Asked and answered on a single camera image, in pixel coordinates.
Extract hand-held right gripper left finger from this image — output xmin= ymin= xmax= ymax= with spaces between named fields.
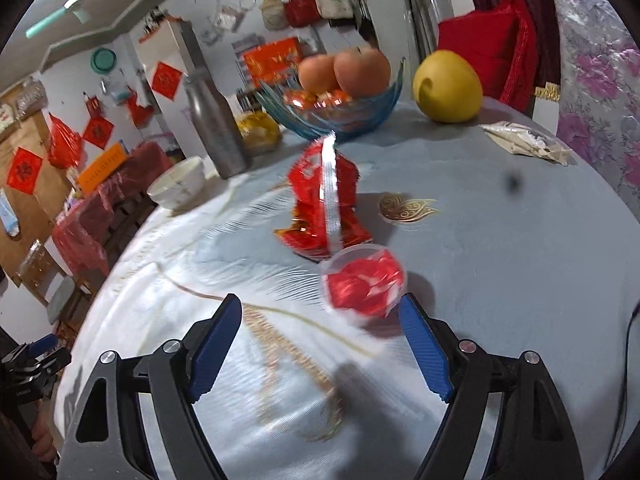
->
xmin=56 ymin=292 xmax=243 ymax=480

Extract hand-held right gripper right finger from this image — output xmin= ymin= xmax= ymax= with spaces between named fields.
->
xmin=398 ymin=292 xmax=586 ymax=480

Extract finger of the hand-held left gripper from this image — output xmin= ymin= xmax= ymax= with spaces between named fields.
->
xmin=10 ymin=349 xmax=72 ymax=382
xmin=27 ymin=334 xmax=58 ymax=356

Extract clear plastic cup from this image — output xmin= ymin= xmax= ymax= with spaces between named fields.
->
xmin=320 ymin=243 xmax=408 ymax=321

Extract red foil wrapper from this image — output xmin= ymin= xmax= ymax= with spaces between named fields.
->
xmin=273 ymin=132 xmax=373 ymax=261

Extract person's left hand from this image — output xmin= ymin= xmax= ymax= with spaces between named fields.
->
xmin=27 ymin=407 xmax=60 ymax=466

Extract wooden chair grey seat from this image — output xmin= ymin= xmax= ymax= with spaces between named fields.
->
xmin=30 ymin=240 xmax=96 ymax=341

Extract table with red cover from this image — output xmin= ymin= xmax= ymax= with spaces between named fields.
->
xmin=51 ymin=141 xmax=176 ymax=276

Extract clear gold print film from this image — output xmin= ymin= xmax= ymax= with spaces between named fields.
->
xmin=378 ymin=191 xmax=440 ymax=223

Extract brown cardboard sheet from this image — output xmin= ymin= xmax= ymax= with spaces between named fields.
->
xmin=0 ymin=85 xmax=76 ymax=291

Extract dark wooden bench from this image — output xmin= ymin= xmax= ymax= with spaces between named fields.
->
xmin=102 ymin=195 xmax=151 ymax=251

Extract white ceramic bowl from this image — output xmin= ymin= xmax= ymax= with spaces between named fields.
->
xmin=146 ymin=156 xmax=206 ymax=211

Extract red diamond paper on cardboard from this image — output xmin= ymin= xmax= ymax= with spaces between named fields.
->
xmin=6 ymin=146 xmax=43 ymax=193

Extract orange long box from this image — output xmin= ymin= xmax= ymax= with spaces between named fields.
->
xmin=75 ymin=142 xmax=128 ymax=196

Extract red plastic bag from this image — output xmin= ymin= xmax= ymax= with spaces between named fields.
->
xmin=47 ymin=114 xmax=83 ymax=170

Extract stainless steel bottle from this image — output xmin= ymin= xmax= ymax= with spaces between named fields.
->
xmin=182 ymin=72 xmax=251 ymax=180

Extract yellow plastic bag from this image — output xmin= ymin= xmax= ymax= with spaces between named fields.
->
xmin=235 ymin=111 xmax=282 ymax=156

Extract beige printed packet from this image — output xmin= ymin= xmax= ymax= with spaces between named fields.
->
xmin=479 ymin=121 xmax=574 ymax=167

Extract blue glass fruit bowl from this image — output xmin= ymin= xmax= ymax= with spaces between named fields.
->
xmin=252 ymin=57 xmax=407 ymax=142

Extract yellow pomelo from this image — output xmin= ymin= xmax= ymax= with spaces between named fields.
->
xmin=412 ymin=50 xmax=484 ymax=124

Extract orange wrapped snacks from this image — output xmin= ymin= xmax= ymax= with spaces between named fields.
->
xmin=282 ymin=89 xmax=353 ymax=111

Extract red diamond paper on refrigerator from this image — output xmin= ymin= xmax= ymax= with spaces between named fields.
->
xmin=150 ymin=61 xmax=184 ymax=101

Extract red apple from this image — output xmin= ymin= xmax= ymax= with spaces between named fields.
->
xmin=298 ymin=55 xmax=337 ymax=93
xmin=334 ymin=45 xmax=392 ymax=100

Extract teal plastic plate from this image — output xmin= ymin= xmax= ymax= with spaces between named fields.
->
xmin=90 ymin=47 xmax=117 ymax=75

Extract red gift box gold print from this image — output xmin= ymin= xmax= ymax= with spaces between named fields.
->
xmin=242 ymin=37 xmax=302 ymax=81

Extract white refrigerator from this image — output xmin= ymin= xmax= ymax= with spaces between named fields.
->
xmin=137 ymin=7 xmax=211 ymax=126

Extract floral plastic sheet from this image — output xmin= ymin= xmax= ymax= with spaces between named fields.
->
xmin=542 ymin=0 xmax=640 ymax=221

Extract red cushion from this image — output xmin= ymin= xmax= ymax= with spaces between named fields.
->
xmin=437 ymin=0 xmax=538 ymax=116

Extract beige round bag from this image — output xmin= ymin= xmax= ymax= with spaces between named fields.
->
xmin=260 ymin=0 xmax=291 ymax=31

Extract teal ceiling fan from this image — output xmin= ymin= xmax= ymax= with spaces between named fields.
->
xmin=25 ymin=0 xmax=118 ymax=38

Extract red tote bag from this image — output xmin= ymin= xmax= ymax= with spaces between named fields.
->
xmin=284 ymin=0 xmax=321 ymax=28

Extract black cable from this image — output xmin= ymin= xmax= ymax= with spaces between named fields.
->
xmin=617 ymin=300 xmax=640 ymax=441

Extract red diamond wall paper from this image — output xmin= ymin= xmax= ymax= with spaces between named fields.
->
xmin=81 ymin=116 xmax=117 ymax=151

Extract clear plastic wall bags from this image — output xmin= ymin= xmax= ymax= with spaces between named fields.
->
xmin=200 ymin=5 xmax=246 ymax=46

